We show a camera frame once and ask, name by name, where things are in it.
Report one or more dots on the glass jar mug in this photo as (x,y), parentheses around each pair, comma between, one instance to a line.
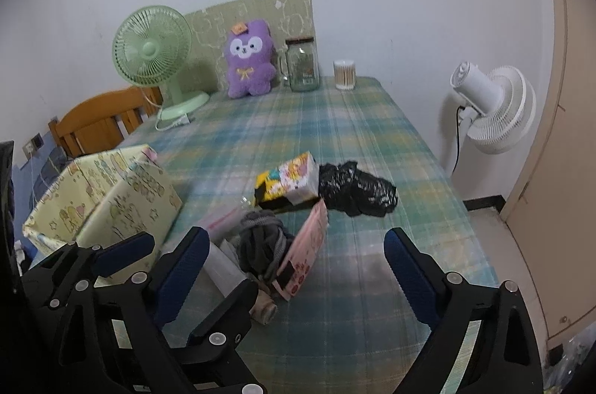
(302,68)

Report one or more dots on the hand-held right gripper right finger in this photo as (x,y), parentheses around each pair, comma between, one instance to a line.
(409,277)

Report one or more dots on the cotton swab container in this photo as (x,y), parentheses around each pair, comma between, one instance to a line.
(344,75)

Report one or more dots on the grey socks bundle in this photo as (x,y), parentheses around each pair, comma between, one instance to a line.
(260,240)

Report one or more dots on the beige cloth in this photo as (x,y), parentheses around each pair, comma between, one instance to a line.
(264,308)

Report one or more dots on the white plastic pack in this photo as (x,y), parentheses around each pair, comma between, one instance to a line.
(223,266)

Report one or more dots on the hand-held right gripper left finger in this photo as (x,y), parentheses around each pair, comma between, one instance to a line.
(186,263)

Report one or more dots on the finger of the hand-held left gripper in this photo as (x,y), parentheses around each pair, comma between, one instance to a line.
(228,319)
(123,254)

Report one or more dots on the black plastic bag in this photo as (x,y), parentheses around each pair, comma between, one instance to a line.
(358,189)

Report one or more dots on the white standing fan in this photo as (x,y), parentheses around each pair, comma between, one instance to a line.
(479,91)

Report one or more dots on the green patterned board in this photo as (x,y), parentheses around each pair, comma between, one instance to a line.
(209,26)

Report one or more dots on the pile of plastic bags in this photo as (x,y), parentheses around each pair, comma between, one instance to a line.
(570,356)

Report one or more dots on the blue plaid bedding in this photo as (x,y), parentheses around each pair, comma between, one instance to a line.
(46,170)

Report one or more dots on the pink printed pack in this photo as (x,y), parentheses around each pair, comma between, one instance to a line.
(302,249)

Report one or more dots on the green desk fan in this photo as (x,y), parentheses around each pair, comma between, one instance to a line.
(149,47)

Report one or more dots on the beige door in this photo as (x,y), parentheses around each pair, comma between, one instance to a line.
(558,142)

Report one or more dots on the cartoon print tissue pack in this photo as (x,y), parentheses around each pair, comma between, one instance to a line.
(293,175)

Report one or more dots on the wall outlet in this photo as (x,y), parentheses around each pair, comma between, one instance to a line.
(33,143)

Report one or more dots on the yellow printed storage box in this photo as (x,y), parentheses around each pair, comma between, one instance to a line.
(116,189)

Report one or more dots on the wooden chair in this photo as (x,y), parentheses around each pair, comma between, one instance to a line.
(93,114)

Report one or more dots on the purple plush toy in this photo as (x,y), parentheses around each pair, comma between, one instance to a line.
(249,73)

